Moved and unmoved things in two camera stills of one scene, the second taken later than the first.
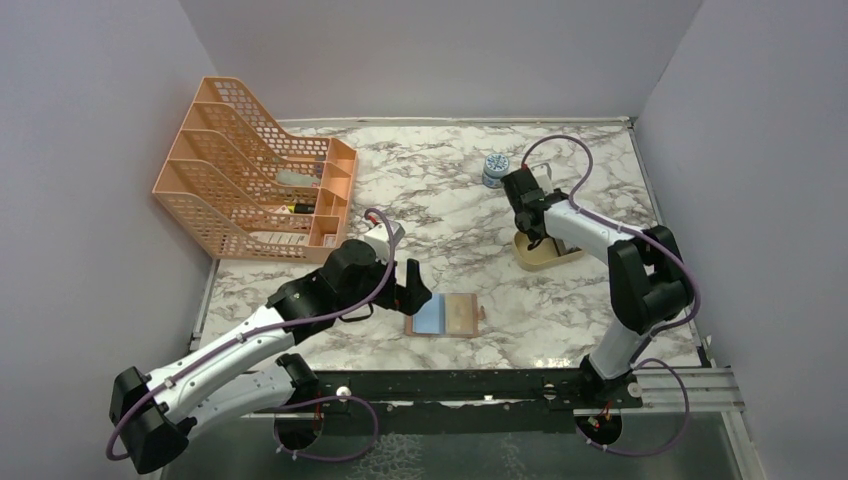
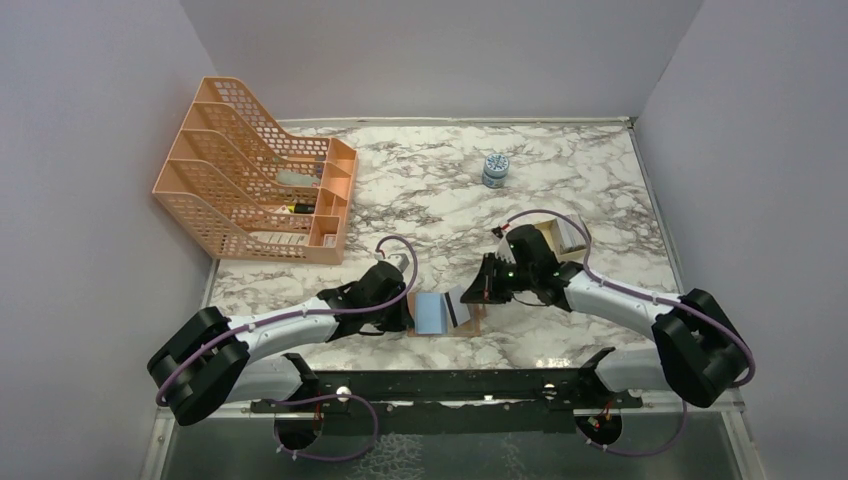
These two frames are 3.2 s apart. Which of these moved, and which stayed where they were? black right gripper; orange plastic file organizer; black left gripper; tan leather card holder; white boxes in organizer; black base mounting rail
Moved: black left gripper; black right gripper
Stayed: orange plastic file organizer; white boxes in organizer; tan leather card holder; black base mounting rail
